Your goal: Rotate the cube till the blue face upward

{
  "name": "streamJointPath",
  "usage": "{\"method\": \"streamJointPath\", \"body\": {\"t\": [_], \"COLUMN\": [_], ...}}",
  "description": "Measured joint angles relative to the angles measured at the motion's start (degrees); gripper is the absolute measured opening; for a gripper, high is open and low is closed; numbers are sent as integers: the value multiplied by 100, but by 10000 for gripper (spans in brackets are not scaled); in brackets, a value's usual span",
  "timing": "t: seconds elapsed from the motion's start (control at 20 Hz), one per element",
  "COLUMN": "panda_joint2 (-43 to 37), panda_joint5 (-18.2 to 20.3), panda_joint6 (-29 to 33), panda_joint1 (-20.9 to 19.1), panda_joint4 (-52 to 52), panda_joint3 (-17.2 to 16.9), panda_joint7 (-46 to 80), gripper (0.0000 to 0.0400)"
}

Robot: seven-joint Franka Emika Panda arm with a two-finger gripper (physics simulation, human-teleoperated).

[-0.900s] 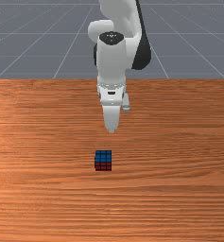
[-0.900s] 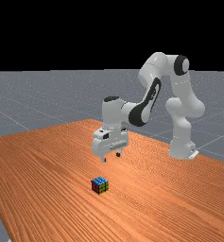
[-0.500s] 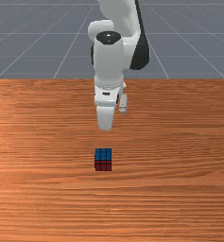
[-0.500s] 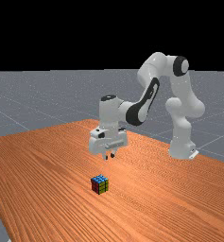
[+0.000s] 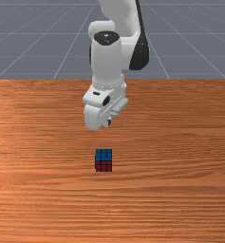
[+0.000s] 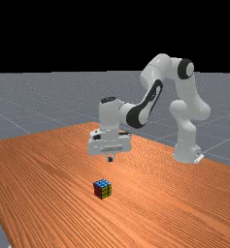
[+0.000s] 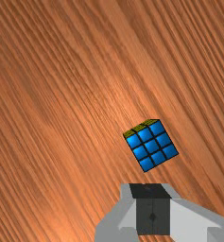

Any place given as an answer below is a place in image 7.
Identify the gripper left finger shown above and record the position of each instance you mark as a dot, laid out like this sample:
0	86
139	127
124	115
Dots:
129	217

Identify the many-coloured puzzle cube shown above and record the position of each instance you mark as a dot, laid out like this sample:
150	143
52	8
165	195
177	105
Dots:
151	145

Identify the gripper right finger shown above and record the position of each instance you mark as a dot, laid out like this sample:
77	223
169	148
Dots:
186	217

